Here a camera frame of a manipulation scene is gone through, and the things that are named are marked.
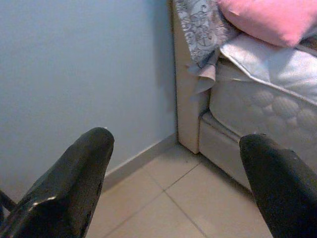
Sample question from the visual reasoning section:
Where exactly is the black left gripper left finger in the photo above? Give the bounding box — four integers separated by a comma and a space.
0, 126, 116, 238

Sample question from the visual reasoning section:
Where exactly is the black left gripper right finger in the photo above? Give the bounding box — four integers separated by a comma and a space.
239, 133, 317, 238

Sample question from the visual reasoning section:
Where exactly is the pink pillow with sheep print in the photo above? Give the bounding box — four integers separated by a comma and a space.
217, 0, 317, 48

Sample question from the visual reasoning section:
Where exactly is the white quilted mattress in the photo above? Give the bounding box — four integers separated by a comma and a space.
209, 60, 317, 162

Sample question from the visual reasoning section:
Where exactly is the grey skirting board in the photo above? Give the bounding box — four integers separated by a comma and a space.
102, 132, 179, 193

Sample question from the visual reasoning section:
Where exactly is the white quilted mattress pad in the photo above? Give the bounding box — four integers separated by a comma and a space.
219, 34, 317, 106

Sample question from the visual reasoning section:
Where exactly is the grey floral printed headboard cover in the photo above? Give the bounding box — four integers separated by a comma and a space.
173, 0, 240, 101

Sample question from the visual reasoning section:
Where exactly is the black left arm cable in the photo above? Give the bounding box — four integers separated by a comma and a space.
0, 189, 18, 214

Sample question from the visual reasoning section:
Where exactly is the beige bed frame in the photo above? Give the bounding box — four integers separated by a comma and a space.
169, 0, 317, 193

